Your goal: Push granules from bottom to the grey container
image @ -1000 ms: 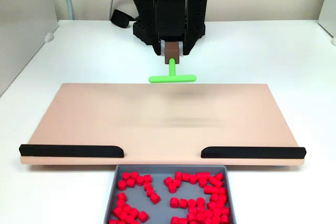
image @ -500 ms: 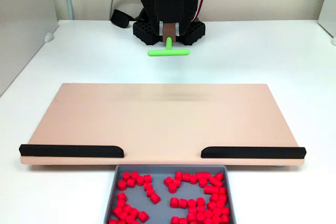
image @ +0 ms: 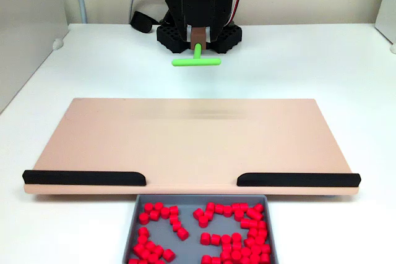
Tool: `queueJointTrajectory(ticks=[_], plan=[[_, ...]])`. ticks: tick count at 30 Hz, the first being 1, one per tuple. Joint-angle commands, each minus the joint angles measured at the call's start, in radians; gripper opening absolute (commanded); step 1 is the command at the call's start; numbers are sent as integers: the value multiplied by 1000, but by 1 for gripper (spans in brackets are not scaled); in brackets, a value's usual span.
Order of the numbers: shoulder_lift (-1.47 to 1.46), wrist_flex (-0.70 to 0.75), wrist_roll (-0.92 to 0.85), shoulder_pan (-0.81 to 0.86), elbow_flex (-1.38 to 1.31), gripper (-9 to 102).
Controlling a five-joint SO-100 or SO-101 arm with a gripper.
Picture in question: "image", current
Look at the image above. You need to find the green T pusher brown handle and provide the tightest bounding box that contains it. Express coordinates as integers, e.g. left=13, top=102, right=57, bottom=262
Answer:
left=171, top=27, right=222, bottom=67

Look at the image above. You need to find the grey rectangular tray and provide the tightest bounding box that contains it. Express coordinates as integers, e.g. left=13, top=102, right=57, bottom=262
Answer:
left=122, top=194, right=278, bottom=264

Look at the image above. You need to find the black guard rail strip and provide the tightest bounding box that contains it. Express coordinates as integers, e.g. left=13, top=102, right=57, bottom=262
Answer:
left=22, top=169, right=147, bottom=187
left=236, top=172, right=362, bottom=188

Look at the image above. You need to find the beige flat board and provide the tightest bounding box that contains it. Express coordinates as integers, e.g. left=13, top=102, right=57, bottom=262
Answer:
left=24, top=98, right=361, bottom=198

